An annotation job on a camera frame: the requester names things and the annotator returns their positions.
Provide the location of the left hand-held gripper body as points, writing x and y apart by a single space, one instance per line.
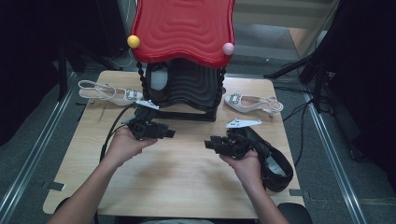
143 127

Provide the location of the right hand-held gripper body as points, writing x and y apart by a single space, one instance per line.
238 144

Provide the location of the white slingback heel shoe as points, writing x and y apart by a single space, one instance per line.
246 107
120 98

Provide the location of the black leather shoe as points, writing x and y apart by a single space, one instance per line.
280 171
159 79

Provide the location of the red and black shoe rack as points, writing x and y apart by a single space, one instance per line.
182 31

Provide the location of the person's right hand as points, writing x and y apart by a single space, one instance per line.
249 169

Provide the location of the person's left hand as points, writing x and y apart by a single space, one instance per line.
124 147

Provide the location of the black metal stand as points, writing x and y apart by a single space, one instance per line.
62 74

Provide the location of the black tripod stand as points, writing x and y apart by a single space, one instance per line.
317 84

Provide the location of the black curtain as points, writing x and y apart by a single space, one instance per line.
31 62
367 77

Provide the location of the metal floor rail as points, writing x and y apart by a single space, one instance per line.
34 149
336 161

